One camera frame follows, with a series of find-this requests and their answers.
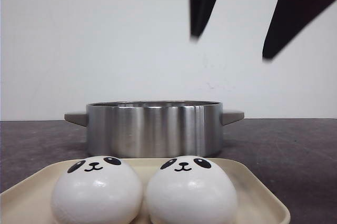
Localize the panda bun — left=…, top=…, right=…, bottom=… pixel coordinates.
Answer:
left=51, top=156, right=143, bottom=223
left=145, top=156, right=238, bottom=223

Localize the stainless steel steamer pot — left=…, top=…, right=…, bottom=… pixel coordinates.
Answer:
left=64, top=100, right=244, bottom=158

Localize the cream plastic tray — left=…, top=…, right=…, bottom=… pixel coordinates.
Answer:
left=1, top=158, right=291, bottom=223

